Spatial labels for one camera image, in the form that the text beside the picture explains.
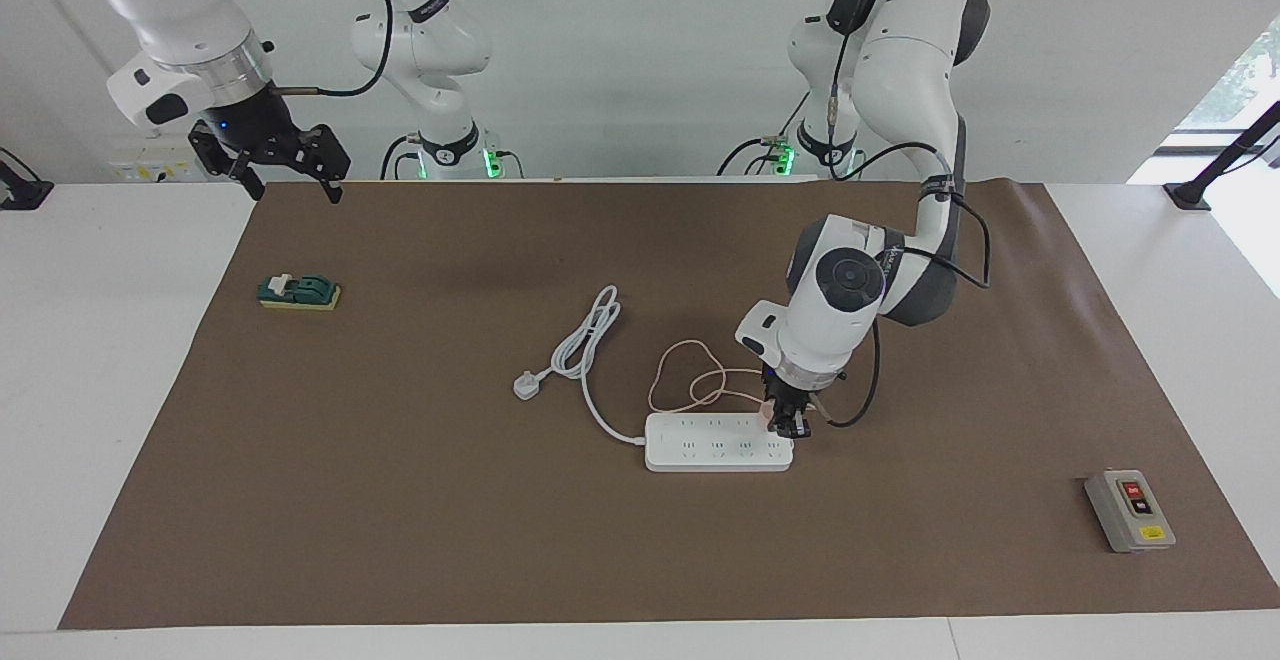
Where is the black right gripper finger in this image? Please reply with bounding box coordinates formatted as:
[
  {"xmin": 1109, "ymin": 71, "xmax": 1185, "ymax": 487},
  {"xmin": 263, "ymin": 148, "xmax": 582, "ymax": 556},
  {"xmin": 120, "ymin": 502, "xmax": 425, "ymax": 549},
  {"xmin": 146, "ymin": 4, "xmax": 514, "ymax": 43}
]
[
  {"xmin": 187, "ymin": 129, "xmax": 264, "ymax": 202},
  {"xmin": 299, "ymin": 124, "xmax": 352, "ymax": 204}
]

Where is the pink charging cable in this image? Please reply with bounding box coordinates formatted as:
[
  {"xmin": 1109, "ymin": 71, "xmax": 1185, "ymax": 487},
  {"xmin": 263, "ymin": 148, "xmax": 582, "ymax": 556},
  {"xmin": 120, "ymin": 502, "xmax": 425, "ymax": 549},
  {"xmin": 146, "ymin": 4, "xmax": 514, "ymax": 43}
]
[{"xmin": 647, "ymin": 340, "xmax": 831, "ymax": 417}]

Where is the white power strip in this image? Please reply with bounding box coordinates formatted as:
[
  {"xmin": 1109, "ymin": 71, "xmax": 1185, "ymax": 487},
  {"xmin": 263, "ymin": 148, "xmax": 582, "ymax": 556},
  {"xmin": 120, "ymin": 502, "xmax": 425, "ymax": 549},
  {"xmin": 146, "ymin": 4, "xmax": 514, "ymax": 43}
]
[{"xmin": 643, "ymin": 411, "xmax": 797, "ymax": 474}]

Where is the black table clamp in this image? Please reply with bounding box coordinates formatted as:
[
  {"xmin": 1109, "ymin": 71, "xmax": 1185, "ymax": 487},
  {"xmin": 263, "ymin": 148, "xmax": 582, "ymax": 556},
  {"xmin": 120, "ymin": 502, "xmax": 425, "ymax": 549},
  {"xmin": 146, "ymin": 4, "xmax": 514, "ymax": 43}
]
[{"xmin": 0, "ymin": 147, "xmax": 54, "ymax": 212}]

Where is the brown table mat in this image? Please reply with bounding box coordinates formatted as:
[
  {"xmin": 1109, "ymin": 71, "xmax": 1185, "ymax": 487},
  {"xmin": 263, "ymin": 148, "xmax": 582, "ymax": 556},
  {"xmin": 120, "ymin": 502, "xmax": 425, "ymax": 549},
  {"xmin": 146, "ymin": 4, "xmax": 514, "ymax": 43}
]
[{"xmin": 57, "ymin": 180, "xmax": 1280, "ymax": 632}]

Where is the black slanted stand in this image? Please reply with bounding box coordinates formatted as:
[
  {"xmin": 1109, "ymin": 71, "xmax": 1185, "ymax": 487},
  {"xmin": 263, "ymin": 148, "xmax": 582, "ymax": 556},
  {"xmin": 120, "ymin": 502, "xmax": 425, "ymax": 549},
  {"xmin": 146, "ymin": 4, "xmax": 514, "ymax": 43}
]
[{"xmin": 1162, "ymin": 100, "xmax": 1280, "ymax": 212}]

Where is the bright window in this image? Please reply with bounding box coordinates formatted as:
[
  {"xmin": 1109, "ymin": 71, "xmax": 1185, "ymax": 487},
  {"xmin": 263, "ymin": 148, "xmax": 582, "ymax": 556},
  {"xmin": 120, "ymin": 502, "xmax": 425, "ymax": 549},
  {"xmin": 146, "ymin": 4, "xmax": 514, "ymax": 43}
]
[{"xmin": 1160, "ymin": 18, "xmax": 1280, "ymax": 156}]

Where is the white wall outlet box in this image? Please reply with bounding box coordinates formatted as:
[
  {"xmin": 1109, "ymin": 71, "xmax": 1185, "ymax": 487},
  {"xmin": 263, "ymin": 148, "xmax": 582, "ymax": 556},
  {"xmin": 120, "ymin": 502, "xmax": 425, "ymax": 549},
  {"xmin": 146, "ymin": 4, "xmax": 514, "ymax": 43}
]
[{"xmin": 106, "ymin": 134, "xmax": 208, "ymax": 185}]

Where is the green knife switch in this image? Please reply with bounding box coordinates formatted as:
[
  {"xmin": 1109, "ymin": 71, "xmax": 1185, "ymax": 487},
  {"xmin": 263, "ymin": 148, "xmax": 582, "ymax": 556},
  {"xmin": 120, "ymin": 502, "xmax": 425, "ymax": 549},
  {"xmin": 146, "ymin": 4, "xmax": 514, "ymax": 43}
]
[{"xmin": 257, "ymin": 272, "xmax": 343, "ymax": 313}]

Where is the white power cord with plug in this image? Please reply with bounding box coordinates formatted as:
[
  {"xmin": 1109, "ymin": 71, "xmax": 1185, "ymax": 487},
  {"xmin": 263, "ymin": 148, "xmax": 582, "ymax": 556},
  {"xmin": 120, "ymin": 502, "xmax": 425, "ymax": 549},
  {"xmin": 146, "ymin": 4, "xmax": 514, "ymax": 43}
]
[{"xmin": 512, "ymin": 285, "xmax": 651, "ymax": 445}]

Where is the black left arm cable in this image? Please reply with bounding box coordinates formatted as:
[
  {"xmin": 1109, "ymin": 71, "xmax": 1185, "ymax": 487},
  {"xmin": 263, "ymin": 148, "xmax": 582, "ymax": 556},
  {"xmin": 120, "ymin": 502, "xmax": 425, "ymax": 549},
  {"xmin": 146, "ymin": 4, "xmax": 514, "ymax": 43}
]
[{"xmin": 824, "ymin": 0, "xmax": 992, "ymax": 430}]

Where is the grey on-off switch box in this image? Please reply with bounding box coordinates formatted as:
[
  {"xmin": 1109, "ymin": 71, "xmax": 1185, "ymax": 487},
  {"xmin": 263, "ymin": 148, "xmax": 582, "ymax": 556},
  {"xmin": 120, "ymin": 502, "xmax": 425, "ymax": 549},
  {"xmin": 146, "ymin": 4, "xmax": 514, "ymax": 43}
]
[{"xmin": 1084, "ymin": 468, "xmax": 1178, "ymax": 555}]

